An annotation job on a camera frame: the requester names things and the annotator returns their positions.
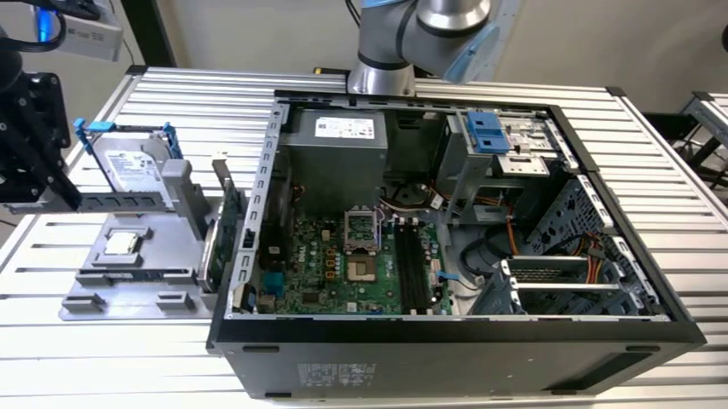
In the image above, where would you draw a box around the grey plastic parts rack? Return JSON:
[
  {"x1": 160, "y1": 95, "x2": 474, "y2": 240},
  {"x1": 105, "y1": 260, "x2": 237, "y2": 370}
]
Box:
[{"x1": 56, "y1": 159, "x2": 251, "y2": 327}]

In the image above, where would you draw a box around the RAM stick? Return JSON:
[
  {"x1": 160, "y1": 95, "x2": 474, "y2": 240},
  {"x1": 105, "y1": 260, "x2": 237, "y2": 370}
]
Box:
[
  {"x1": 2, "y1": 190, "x2": 164, "y2": 215},
  {"x1": 79, "y1": 268, "x2": 189, "y2": 282}
]

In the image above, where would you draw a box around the perforated metal cage wall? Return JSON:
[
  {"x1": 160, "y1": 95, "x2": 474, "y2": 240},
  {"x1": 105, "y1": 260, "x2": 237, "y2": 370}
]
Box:
[{"x1": 525, "y1": 175, "x2": 618, "y2": 256}]

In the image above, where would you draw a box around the silver CPU chip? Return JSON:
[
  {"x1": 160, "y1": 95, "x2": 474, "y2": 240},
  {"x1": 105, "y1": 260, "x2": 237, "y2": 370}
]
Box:
[{"x1": 103, "y1": 233, "x2": 141, "y2": 258}]

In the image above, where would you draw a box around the black upright post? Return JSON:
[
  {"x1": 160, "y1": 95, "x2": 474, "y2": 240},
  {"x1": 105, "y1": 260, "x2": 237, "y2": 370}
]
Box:
[{"x1": 121, "y1": 0, "x2": 177, "y2": 69}]

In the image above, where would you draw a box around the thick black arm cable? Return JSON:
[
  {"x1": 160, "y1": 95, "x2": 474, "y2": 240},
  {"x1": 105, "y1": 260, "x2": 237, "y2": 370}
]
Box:
[{"x1": 0, "y1": 32, "x2": 65, "y2": 55}]

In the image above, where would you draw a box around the green motherboard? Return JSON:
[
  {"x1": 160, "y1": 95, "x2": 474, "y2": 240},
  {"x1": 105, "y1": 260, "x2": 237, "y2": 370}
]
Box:
[{"x1": 252, "y1": 215, "x2": 455, "y2": 316}]

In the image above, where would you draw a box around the grey metal disk bay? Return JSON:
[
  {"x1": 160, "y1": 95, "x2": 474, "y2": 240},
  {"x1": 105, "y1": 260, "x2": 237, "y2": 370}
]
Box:
[{"x1": 470, "y1": 254, "x2": 664, "y2": 319}]

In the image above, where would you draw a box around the silver metal drive plate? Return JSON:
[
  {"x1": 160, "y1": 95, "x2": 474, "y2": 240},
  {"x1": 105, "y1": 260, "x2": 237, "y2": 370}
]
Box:
[{"x1": 491, "y1": 153, "x2": 550, "y2": 178}]

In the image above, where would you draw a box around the grey power supply unit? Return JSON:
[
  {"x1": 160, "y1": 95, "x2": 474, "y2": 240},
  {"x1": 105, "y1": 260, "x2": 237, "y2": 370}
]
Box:
[{"x1": 278, "y1": 108, "x2": 388, "y2": 216}]

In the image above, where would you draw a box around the blue plastic drive latch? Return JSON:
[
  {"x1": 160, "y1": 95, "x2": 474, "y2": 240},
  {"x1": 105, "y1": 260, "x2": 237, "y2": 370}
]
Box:
[{"x1": 463, "y1": 111, "x2": 510, "y2": 154}]

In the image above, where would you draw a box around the black PC case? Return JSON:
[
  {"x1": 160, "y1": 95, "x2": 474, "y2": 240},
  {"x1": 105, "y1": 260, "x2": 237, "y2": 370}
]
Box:
[{"x1": 204, "y1": 88, "x2": 708, "y2": 400}]

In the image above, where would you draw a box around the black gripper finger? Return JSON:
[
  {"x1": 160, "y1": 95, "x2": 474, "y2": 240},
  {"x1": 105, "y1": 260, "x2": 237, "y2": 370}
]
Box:
[
  {"x1": 10, "y1": 71, "x2": 81, "y2": 213},
  {"x1": 0, "y1": 127, "x2": 45, "y2": 205}
]

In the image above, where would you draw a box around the metal socket cover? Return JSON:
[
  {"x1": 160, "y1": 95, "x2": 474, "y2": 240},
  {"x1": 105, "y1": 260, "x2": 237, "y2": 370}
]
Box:
[{"x1": 343, "y1": 205, "x2": 380, "y2": 253}]

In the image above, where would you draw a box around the black RAM slot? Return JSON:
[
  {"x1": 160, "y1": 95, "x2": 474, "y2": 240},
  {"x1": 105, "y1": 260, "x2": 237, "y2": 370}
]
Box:
[
  {"x1": 402, "y1": 220, "x2": 419, "y2": 314},
  {"x1": 394, "y1": 220, "x2": 412, "y2": 314},
  {"x1": 407, "y1": 220, "x2": 424, "y2": 314}
]

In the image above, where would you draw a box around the black looped cable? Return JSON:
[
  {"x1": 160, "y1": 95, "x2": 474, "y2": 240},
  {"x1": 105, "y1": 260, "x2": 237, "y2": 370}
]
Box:
[{"x1": 458, "y1": 236, "x2": 509, "y2": 283}]

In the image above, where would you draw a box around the teal expansion slot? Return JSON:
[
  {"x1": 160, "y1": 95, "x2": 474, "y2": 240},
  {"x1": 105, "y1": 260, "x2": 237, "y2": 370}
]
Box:
[{"x1": 260, "y1": 272, "x2": 286, "y2": 297}]

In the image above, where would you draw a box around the orange data wire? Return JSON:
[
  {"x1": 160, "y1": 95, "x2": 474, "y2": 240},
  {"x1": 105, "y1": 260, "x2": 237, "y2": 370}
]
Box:
[{"x1": 502, "y1": 215, "x2": 519, "y2": 259}]

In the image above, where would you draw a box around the CPU socket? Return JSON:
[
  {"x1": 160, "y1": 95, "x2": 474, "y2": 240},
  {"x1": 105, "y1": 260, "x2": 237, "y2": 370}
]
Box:
[{"x1": 344, "y1": 251, "x2": 380, "y2": 285}]

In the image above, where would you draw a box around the neighbour metal slat table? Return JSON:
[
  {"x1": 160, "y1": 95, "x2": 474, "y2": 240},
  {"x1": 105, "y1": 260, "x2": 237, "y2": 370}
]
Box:
[{"x1": 673, "y1": 91, "x2": 728, "y2": 188}]

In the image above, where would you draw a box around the red yellow wire bundle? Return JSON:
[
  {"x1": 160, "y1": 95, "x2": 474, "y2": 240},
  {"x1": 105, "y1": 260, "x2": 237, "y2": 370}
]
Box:
[{"x1": 578, "y1": 232, "x2": 605, "y2": 285}]

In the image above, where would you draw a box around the small round internal speaker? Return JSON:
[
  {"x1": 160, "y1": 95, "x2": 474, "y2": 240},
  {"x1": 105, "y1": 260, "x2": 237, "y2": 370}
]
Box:
[{"x1": 391, "y1": 181, "x2": 437, "y2": 208}]

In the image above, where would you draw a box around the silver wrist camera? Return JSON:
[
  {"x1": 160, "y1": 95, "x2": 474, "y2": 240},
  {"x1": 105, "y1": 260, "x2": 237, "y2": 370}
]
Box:
[{"x1": 33, "y1": 0, "x2": 125, "y2": 63}]

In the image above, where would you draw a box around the green graphics card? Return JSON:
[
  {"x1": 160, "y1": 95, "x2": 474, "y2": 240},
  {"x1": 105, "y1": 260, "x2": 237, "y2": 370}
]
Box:
[{"x1": 195, "y1": 153, "x2": 247, "y2": 299}]

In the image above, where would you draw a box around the mixed wire bundle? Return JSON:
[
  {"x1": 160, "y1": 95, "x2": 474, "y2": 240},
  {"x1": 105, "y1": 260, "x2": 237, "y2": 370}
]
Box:
[{"x1": 379, "y1": 178, "x2": 454, "y2": 214}]

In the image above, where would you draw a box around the grey metal drive cage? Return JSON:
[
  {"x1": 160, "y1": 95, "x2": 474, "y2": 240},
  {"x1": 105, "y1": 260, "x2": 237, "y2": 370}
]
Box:
[{"x1": 438, "y1": 108, "x2": 575, "y2": 225}]

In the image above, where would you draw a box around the hard disk in blue carrier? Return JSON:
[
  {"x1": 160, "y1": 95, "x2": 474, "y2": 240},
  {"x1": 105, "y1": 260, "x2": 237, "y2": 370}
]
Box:
[{"x1": 72, "y1": 120, "x2": 183, "y2": 195}]

